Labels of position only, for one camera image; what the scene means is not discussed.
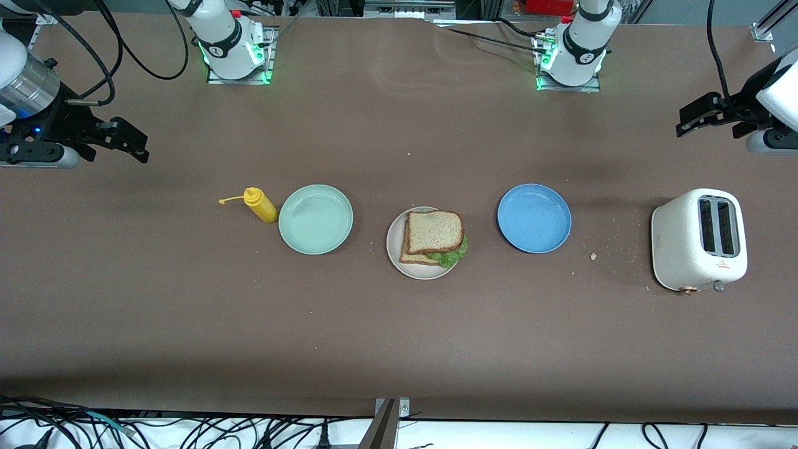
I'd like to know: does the yellow mustard squeeze bottle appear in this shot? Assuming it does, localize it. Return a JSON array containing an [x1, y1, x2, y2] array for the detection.
[[218, 187, 278, 224]]

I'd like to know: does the green lettuce leaf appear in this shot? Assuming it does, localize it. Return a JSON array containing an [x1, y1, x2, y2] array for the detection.
[[426, 236, 469, 269]]

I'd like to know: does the dark crusted bread slice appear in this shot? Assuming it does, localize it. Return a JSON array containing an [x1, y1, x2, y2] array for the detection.
[[406, 210, 466, 255]]

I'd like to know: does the light brown bread slice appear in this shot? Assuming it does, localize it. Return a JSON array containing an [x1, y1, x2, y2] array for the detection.
[[400, 218, 445, 266]]

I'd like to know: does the blue plate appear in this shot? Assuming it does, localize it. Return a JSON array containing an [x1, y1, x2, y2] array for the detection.
[[497, 183, 572, 254]]

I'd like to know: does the pale green plate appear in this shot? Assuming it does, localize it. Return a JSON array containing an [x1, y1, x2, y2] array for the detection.
[[278, 184, 354, 256]]

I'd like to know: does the beige plate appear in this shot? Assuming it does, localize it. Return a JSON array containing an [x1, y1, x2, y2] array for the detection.
[[386, 206, 463, 280]]

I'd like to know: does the white toaster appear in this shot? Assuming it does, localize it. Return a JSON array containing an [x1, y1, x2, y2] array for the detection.
[[651, 188, 749, 295]]

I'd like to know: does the red box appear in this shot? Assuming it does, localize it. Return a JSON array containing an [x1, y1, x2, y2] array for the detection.
[[522, 0, 575, 17]]

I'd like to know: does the grey metal box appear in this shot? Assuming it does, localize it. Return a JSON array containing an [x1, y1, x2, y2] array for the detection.
[[363, 0, 456, 19]]

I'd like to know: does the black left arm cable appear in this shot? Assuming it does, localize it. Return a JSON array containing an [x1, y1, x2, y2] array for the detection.
[[706, 0, 798, 104]]

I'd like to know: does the aluminium frame rail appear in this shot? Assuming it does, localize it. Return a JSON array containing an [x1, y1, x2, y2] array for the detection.
[[751, 0, 798, 43], [25, 12, 63, 47]]

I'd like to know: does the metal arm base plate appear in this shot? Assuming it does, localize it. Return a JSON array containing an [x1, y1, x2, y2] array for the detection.
[[535, 31, 602, 93], [207, 25, 275, 85]]

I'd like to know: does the black base cable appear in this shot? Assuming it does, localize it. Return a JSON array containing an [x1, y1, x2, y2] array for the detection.
[[430, 17, 555, 57]]

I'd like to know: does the tangled black cable bundle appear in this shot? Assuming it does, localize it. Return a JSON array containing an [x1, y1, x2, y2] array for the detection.
[[0, 394, 350, 449]]

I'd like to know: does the teal cable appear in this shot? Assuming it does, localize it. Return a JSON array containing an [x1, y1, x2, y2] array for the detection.
[[80, 410, 135, 435]]

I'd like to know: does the metal table bracket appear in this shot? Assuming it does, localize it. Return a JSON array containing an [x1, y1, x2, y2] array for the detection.
[[357, 397, 411, 449]]

